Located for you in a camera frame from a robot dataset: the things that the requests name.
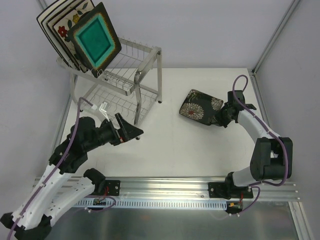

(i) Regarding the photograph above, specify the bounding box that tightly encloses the steel two-tier dish rack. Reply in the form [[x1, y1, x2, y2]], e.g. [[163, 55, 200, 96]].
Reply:
[[57, 38, 163, 127]]

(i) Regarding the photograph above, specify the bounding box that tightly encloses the left aluminium frame post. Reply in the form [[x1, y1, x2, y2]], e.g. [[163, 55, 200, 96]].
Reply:
[[36, 0, 49, 11]]

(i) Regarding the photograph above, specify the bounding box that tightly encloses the aluminium frame post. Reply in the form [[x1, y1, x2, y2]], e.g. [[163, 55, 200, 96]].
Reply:
[[36, 0, 49, 11], [252, 0, 302, 76]]

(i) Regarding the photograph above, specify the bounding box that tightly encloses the right aluminium frame post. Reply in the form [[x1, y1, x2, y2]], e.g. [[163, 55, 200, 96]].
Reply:
[[252, 0, 302, 76]]

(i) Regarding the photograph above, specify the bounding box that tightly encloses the cream floral square plate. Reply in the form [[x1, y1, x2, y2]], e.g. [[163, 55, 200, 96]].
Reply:
[[52, 0, 95, 73], [37, 0, 79, 70]]

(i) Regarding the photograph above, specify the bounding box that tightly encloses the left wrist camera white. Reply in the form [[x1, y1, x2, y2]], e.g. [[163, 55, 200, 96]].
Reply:
[[90, 101, 110, 122]]

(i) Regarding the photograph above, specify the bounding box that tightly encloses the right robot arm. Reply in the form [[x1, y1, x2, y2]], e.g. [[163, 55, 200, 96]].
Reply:
[[208, 90, 293, 200]]

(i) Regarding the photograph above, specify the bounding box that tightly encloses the slotted cable duct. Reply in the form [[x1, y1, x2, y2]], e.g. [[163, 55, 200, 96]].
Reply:
[[74, 198, 227, 211]]

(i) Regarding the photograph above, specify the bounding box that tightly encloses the round cream plate brown rim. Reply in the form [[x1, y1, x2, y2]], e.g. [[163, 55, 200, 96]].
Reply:
[[69, 12, 88, 73]]

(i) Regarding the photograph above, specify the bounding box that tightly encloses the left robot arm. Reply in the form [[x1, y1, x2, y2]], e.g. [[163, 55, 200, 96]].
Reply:
[[0, 113, 144, 240]]

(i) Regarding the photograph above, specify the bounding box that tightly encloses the white square plate black rim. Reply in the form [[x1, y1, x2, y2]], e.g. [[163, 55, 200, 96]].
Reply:
[[36, 0, 71, 67]]

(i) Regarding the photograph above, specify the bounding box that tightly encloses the black dahlia square plate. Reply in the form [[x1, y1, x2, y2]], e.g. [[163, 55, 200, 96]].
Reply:
[[179, 89, 224, 126]]

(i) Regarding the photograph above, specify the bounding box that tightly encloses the aluminium mounting rail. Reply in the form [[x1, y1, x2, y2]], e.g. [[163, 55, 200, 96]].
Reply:
[[29, 176, 300, 201]]

